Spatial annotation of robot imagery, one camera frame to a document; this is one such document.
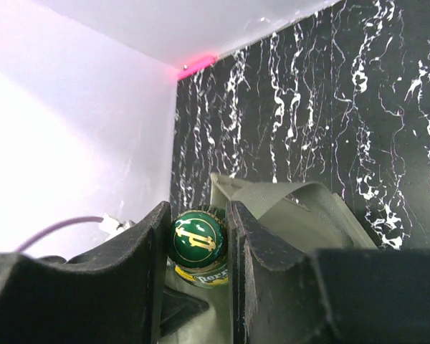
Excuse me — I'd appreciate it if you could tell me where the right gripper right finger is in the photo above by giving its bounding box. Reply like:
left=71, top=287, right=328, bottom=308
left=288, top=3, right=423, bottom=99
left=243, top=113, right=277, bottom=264
left=226, top=201, right=430, bottom=343

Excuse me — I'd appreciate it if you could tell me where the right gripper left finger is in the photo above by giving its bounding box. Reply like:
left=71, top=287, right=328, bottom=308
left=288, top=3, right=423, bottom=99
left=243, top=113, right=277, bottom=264
left=0, top=201, right=171, bottom=343

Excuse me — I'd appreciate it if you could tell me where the grey-green canvas bag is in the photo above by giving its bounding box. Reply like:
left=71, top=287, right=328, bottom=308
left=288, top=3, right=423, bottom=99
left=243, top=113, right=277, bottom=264
left=160, top=173, right=375, bottom=343

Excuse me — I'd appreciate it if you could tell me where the green Perrier bottle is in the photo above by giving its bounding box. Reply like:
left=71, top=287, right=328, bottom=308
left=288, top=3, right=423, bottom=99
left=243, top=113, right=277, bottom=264
left=168, top=204, right=229, bottom=289

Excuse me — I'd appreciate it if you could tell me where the pink tape strip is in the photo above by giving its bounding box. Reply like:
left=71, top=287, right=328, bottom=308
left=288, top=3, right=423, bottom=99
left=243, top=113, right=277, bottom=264
left=177, top=54, right=218, bottom=81

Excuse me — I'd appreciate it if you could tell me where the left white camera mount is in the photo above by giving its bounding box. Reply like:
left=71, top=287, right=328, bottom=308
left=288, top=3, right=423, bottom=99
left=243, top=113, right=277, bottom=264
left=99, top=214, right=136, bottom=241

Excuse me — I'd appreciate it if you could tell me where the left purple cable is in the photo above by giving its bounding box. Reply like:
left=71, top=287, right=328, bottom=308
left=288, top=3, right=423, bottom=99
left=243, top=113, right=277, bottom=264
left=16, top=215, right=105, bottom=254

